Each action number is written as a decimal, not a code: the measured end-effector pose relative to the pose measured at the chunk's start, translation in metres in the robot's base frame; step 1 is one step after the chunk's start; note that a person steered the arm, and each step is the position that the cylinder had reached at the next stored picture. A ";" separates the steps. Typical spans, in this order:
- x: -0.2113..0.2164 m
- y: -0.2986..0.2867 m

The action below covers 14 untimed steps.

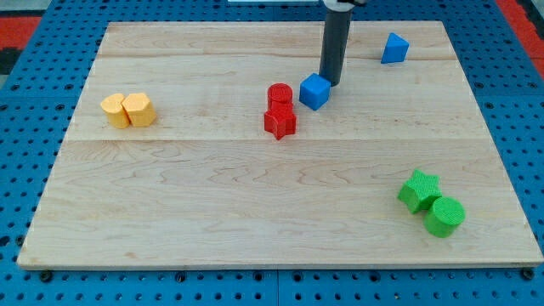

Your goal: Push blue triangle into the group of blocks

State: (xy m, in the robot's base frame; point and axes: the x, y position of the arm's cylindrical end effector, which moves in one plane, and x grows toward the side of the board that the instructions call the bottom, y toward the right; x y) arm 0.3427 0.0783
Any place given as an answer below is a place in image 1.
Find blue triangle block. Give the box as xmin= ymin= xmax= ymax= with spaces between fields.
xmin=381 ymin=32 xmax=410 ymax=64

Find red star block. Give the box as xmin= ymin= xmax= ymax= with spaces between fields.
xmin=263 ymin=106 xmax=297 ymax=140

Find red cylinder block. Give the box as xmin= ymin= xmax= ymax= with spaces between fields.
xmin=267 ymin=83 xmax=292 ymax=110

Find blue cube block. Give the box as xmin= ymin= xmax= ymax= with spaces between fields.
xmin=299 ymin=73 xmax=331 ymax=111

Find wooden board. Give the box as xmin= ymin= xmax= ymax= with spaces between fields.
xmin=18 ymin=21 xmax=543 ymax=270

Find yellow hexagon block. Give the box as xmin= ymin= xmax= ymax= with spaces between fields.
xmin=122 ymin=93 xmax=156 ymax=128

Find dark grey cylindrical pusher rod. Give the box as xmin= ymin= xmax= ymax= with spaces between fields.
xmin=319 ymin=0 xmax=354 ymax=87

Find green star block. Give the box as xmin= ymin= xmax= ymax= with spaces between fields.
xmin=397 ymin=169 xmax=442 ymax=214

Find green cylinder block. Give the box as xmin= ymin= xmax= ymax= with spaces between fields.
xmin=423 ymin=196 xmax=466 ymax=238

